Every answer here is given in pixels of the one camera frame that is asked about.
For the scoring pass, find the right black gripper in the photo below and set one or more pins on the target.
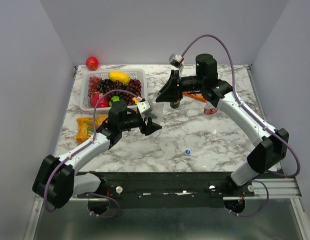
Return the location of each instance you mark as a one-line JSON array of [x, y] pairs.
[[167, 93]]

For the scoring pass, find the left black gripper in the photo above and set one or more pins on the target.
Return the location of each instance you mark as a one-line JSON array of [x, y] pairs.
[[150, 128]]

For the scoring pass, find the clear plastic bottle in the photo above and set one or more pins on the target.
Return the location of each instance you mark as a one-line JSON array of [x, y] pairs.
[[156, 111]]

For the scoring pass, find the bottle with red label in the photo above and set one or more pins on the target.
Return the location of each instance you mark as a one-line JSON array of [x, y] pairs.
[[209, 109]]

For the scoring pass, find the blue white bottle cap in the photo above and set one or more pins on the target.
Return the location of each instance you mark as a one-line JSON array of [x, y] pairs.
[[187, 152]]

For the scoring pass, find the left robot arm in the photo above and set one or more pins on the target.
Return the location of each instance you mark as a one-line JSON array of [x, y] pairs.
[[57, 179]]

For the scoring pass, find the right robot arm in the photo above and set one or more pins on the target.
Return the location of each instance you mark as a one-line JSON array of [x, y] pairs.
[[270, 143]]

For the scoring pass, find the black drink can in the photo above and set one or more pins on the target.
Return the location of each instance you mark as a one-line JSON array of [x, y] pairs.
[[175, 105]]

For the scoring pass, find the orange razor box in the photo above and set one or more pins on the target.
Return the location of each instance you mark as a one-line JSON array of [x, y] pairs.
[[196, 96]]

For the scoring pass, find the small yellow lemon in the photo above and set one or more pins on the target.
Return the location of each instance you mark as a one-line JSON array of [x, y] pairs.
[[135, 100]]

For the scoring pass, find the white plastic basket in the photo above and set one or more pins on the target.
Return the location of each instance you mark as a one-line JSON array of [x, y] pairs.
[[85, 103]]

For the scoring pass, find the dark purple grapes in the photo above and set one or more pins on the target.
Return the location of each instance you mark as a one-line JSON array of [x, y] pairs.
[[133, 88]]

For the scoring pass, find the green toy fruit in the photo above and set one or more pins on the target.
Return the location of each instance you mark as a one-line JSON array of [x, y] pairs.
[[114, 99]]

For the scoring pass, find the yellow mango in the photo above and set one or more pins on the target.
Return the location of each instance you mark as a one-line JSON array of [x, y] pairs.
[[117, 76]]

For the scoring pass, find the red dragon fruit toy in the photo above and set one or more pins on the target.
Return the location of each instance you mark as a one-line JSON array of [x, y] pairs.
[[98, 100]]

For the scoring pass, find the yellow snack bag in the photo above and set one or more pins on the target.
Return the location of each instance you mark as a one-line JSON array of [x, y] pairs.
[[85, 129]]

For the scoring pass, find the red grapes bunch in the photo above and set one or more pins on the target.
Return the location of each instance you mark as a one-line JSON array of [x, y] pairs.
[[94, 85]]

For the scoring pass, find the red apple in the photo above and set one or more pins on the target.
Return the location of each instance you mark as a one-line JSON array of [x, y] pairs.
[[92, 63]]

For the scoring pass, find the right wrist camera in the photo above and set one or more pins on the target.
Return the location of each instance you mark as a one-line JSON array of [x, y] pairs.
[[177, 61]]

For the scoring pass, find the black table front rail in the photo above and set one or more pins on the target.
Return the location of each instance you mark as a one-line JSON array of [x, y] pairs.
[[160, 189]]

